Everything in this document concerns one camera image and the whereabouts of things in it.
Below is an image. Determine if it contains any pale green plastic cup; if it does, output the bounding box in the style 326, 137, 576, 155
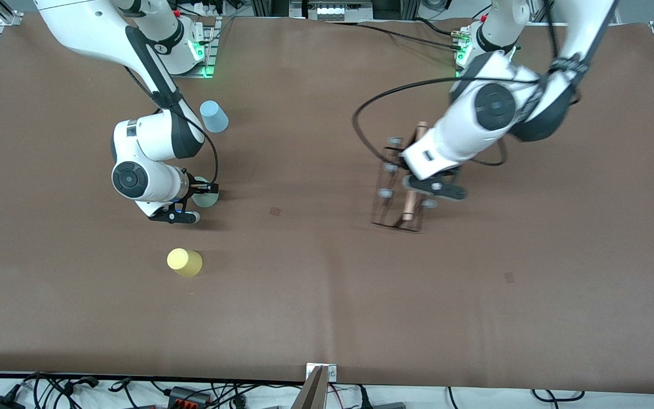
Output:
192, 177, 220, 208

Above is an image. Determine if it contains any black wire cup holder rack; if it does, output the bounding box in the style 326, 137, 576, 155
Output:
370, 121, 440, 232

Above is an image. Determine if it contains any yellow plastic cup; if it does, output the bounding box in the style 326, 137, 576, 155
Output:
167, 248, 203, 278

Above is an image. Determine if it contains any light blue plastic cup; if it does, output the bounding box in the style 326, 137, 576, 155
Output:
199, 101, 229, 134

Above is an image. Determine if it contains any large table cover mat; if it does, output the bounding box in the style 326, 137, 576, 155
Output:
0, 12, 654, 395

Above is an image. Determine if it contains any white power strip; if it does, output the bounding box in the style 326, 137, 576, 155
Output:
303, 0, 374, 23

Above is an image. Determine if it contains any black orange connector box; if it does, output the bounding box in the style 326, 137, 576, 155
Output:
167, 386, 212, 409

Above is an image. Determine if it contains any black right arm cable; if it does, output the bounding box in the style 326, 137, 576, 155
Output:
124, 65, 220, 185

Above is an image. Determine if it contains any thin black table cable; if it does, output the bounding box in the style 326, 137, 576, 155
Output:
327, 22, 464, 53

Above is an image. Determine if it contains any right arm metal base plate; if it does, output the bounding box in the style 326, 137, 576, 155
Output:
154, 16, 223, 78

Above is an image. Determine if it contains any thick black table cable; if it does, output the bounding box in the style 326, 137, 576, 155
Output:
355, 19, 467, 41

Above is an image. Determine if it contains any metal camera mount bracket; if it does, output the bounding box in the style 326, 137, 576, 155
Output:
290, 364, 339, 409

